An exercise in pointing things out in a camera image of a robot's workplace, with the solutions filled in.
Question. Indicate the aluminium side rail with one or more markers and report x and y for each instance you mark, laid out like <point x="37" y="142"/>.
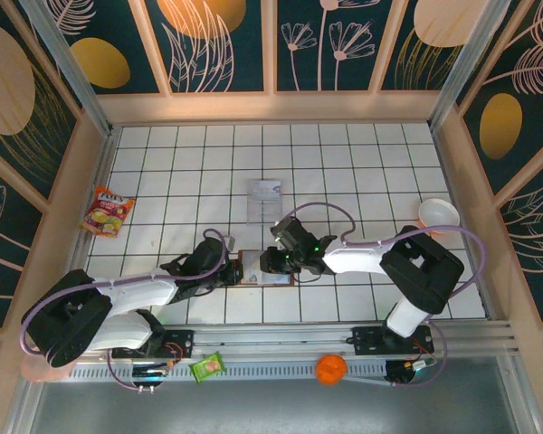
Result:
<point x="447" y="172"/>

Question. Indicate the pink leaf lines wall panel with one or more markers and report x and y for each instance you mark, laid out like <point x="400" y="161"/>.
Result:
<point x="538" y="235"/>

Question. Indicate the pale circle yellow lines panel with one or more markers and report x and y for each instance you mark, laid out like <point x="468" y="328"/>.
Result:
<point x="439" y="22"/>

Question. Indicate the single flower wall panel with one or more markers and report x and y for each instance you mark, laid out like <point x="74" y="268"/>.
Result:
<point x="0" y="253"/>

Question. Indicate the white card grey logo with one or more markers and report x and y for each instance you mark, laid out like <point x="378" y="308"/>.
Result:
<point x="253" y="271"/>

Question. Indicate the pink plastic cup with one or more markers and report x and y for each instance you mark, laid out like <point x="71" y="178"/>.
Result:
<point x="40" y="375"/>

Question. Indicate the clear plastic sheet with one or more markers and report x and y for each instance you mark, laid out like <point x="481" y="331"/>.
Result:
<point x="265" y="213"/>

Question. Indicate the green snack packet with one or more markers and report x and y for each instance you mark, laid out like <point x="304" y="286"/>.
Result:
<point x="206" y="367"/>

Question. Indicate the aluminium corner post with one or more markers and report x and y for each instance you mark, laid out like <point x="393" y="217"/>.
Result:
<point x="76" y="77"/>
<point x="459" y="77"/>

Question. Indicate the yellow oval feather wall panel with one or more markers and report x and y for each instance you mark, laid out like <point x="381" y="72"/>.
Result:
<point x="502" y="126"/>

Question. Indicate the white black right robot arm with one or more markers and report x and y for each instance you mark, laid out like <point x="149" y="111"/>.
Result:
<point x="357" y="262"/>

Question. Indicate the orange circle wall panel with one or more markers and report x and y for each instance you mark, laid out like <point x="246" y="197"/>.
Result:
<point x="199" y="18"/>

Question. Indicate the black controller board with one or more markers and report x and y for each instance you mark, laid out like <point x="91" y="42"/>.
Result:
<point x="412" y="368"/>
<point x="151" y="372"/>

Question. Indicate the big pale circle wall panel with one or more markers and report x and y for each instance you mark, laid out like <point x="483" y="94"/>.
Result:
<point x="4" y="90"/>

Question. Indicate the orange fruit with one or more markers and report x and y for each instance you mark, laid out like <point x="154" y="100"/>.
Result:
<point x="330" y="369"/>

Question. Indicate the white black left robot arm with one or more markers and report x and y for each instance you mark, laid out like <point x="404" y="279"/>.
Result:
<point x="136" y="294"/>

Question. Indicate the aluminium front rail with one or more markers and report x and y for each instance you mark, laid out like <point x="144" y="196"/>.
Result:
<point x="271" y="336"/>

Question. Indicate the white bowl orange outside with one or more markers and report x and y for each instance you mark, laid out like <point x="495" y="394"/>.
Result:
<point x="438" y="212"/>

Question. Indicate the flower print wall panel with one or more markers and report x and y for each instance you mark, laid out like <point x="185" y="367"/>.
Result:
<point x="326" y="45"/>

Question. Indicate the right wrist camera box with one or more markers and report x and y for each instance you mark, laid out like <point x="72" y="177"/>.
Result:
<point x="278" y="224"/>

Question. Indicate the brown leather card holder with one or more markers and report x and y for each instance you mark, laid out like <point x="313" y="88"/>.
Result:
<point x="282" y="279"/>

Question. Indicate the yellow oval leaf wall panel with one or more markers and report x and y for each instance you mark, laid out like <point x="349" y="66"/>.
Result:
<point x="99" y="63"/>

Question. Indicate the orange fruit candy bag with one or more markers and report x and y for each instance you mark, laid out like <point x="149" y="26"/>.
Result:
<point x="106" y="212"/>

